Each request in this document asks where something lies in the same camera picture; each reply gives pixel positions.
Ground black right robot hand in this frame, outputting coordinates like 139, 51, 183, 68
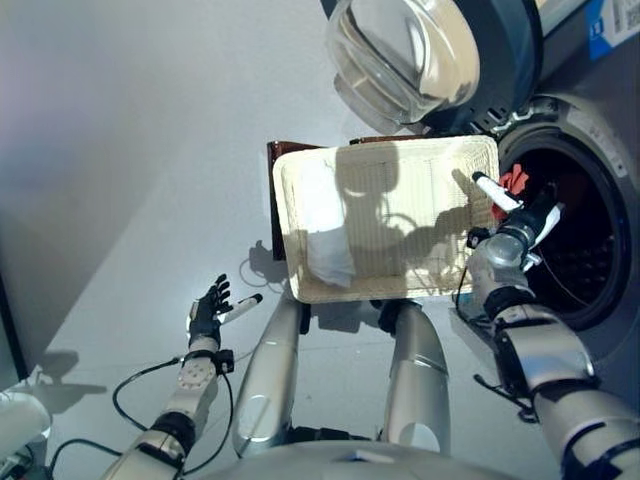
472, 171, 567, 249

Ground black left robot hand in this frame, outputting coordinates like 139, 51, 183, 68
188, 273, 264, 352

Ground red garment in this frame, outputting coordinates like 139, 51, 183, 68
492, 162, 532, 222

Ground white garment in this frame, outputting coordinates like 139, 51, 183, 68
304, 164, 357, 289

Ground grey front-load washing machine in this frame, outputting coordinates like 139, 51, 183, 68
447, 0, 640, 396

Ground white wicker basket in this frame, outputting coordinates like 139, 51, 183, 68
272, 133, 502, 306

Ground brown wooden stool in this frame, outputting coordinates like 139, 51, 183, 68
266, 127, 431, 262

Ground round glass washer door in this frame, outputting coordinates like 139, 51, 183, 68
324, 0, 544, 135

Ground dark flat panel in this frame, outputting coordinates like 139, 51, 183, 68
0, 279, 29, 387

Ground silver right robot leg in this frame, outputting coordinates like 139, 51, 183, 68
377, 302, 452, 457

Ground grey robot torso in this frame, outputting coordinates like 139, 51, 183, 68
199, 439, 516, 480

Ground blue white label sticker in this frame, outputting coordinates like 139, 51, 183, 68
587, 0, 640, 62

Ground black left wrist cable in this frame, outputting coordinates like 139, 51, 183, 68
112, 357, 237, 476

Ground black floor cable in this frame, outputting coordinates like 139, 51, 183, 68
49, 438, 122, 480

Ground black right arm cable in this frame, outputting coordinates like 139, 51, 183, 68
452, 264, 542, 424

